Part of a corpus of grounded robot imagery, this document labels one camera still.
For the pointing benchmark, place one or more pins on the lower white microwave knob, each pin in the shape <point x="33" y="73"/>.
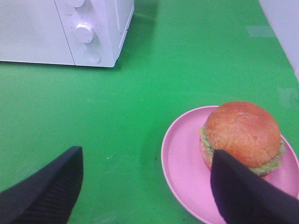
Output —
<point x="84" y="32"/>

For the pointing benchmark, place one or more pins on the round white door button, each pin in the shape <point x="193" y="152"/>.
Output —
<point x="92" y="56"/>

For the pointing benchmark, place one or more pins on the white microwave door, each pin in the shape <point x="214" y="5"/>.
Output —
<point x="31" y="31"/>

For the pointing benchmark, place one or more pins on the upper white microwave knob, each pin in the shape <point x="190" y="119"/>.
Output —
<point x="76" y="3"/>

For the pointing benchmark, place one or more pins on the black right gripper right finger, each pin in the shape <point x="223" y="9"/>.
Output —
<point x="242" y="197"/>

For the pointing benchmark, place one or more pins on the white microwave oven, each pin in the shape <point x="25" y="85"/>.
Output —
<point x="110" y="20"/>

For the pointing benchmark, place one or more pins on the white microwave knob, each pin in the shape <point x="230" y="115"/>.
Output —
<point x="76" y="3"/>
<point x="84" y="32"/>

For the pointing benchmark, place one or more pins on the burger with lettuce and cheese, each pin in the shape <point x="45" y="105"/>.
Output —
<point x="247" y="132"/>

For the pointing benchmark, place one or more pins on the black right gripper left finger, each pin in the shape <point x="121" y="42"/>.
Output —
<point x="49" y="195"/>

